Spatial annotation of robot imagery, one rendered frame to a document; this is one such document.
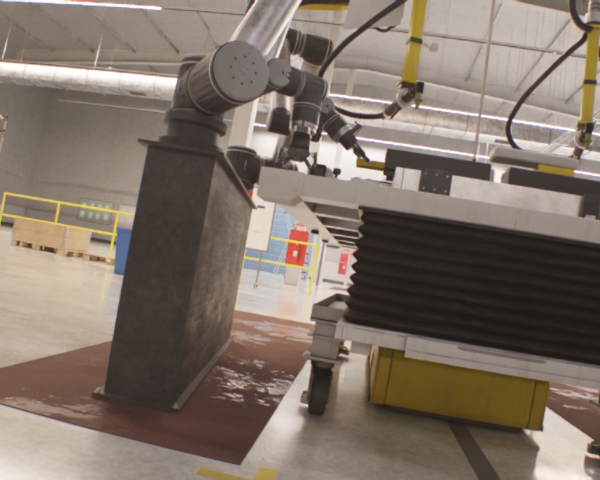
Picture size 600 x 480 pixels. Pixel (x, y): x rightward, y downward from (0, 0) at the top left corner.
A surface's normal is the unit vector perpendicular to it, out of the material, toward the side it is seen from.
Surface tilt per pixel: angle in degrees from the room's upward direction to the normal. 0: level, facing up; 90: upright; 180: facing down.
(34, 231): 90
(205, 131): 90
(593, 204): 90
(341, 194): 90
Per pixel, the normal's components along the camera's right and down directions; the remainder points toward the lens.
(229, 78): 0.43, 0.09
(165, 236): 0.01, -0.06
